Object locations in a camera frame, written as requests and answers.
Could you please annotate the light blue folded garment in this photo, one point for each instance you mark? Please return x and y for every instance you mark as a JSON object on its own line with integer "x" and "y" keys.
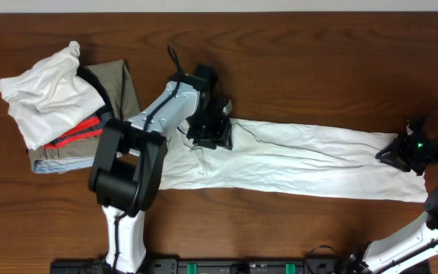
{"x": 60, "y": 166}

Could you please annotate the olive folded trousers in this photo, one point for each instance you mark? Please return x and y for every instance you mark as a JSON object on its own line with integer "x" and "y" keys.
{"x": 117, "y": 80}

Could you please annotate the white folded shirt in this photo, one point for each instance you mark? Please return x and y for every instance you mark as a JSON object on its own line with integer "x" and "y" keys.
{"x": 50, "y": 98}

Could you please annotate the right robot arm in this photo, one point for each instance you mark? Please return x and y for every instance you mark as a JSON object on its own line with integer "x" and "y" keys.
{"x": 417, "y": 241}

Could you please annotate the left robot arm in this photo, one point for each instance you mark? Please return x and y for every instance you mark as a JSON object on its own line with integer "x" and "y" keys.
{"x": 128, "y": 164}

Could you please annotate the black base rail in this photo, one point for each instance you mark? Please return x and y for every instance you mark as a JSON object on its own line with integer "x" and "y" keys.
{"x": 174, "y": 266}

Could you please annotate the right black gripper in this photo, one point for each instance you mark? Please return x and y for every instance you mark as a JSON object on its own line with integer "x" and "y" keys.
{"x": 397, "y": 154}

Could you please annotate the dark red-trimmed folded garment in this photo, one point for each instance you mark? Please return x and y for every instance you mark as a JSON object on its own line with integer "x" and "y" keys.
{"x": 93, "y": 125}

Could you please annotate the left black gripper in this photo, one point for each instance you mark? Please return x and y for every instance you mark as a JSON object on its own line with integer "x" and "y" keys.
{"x": 218, "y": 138}

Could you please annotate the white printed t-shirt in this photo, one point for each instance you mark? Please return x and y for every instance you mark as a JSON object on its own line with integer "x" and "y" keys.
{"x": 292, "y": 158}

